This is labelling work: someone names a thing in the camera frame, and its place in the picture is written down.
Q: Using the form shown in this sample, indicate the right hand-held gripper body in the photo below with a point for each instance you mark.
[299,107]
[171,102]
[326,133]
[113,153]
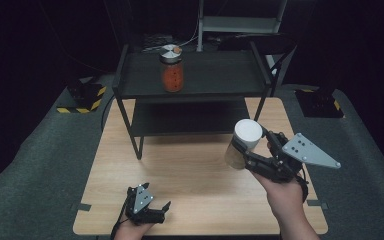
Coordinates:
[293,156]

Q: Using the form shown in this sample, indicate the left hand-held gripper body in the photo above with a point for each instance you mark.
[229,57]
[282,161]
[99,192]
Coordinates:
[140,203]

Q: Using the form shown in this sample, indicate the white lidded jar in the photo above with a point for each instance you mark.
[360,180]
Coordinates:
[245,140]

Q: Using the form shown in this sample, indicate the black two-tier shelf rack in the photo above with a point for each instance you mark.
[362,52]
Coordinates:
[193,75]

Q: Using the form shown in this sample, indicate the red jar silver lid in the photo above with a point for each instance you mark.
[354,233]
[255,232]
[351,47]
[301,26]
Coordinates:
[172,71]

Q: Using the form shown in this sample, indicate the person's left hand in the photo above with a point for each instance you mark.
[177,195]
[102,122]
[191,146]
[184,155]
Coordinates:
[131,230]

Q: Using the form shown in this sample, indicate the person's right hand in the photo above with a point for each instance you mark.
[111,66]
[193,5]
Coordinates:
[281,193]

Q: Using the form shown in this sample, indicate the grey tape strip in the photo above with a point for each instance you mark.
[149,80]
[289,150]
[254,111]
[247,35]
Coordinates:
[84,206]
[317,204]

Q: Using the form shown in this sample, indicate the black yellow striped block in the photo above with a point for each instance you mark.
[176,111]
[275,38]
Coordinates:
[85,96]
[318,103]

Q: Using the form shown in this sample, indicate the grey metal stand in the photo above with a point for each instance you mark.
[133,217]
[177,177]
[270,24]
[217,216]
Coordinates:
[240,23]

